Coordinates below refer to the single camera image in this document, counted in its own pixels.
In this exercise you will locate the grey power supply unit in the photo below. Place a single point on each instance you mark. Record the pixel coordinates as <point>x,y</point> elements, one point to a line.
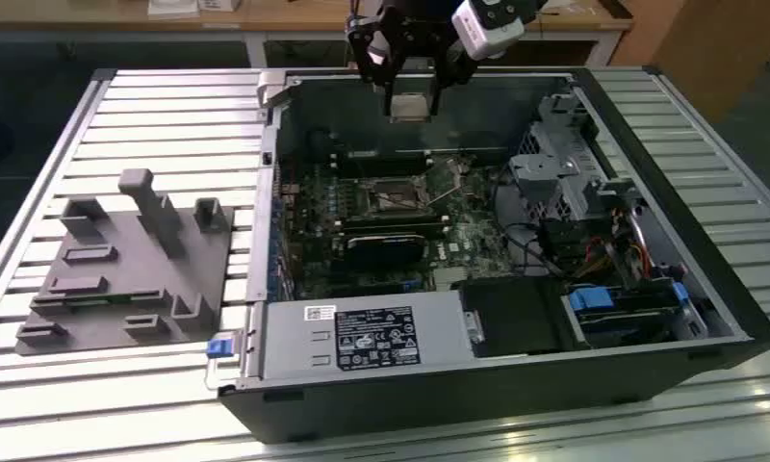
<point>294,337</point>

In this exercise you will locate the black PC case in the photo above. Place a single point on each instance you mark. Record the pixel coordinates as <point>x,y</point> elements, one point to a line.
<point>423,409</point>

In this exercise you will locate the silver CPU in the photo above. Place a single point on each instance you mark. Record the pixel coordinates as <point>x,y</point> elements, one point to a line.
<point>410,108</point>

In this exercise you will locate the grey parts rack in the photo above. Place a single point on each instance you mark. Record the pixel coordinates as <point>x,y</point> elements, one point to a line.
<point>134,269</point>

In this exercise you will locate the black hard disk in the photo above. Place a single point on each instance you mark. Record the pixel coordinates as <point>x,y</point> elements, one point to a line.
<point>622,325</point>

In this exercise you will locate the black graphics card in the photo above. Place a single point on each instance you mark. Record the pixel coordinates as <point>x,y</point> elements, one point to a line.
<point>385,248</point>

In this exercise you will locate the silver chipset heatsink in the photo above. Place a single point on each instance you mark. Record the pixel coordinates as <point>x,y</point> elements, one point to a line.
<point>449,274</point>

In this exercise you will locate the black plastic shroud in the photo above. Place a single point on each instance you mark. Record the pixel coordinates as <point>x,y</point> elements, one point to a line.
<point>513,313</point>

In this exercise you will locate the silver metal bracket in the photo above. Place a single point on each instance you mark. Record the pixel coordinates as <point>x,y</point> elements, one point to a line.
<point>647,236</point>

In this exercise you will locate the wooden desk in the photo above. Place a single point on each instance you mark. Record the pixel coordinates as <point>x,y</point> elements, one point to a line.
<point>70,21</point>

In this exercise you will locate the black RAM stick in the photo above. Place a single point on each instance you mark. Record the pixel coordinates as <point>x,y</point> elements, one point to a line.
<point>391,219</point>

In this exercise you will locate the blue drive clip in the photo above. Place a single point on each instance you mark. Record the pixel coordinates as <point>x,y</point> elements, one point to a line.
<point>679,293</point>

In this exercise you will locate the blue case latch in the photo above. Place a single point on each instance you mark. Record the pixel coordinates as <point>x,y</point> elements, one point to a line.
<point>219,349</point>

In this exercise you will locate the wooden cabinet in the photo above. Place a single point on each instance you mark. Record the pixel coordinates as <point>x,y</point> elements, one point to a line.
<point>711,48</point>

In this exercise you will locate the grey metal drive cage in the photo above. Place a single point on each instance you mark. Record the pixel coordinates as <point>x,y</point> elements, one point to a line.
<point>538,168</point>

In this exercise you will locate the CPU socket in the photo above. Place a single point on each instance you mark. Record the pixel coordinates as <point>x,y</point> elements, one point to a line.
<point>391,195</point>

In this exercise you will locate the white box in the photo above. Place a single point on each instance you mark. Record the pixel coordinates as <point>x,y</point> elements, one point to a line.
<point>221,5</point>
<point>173,9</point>

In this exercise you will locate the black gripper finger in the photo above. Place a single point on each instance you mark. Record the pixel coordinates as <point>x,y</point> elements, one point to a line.
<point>391,96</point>
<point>437,101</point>

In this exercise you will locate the green motherboard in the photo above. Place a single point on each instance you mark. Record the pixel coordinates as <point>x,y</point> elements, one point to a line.
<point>481,231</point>

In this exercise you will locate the blue disk carrier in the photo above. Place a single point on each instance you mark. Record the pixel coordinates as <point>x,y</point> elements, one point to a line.
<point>590,300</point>

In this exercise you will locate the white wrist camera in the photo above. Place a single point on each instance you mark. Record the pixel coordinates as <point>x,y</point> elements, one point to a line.
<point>487,29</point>

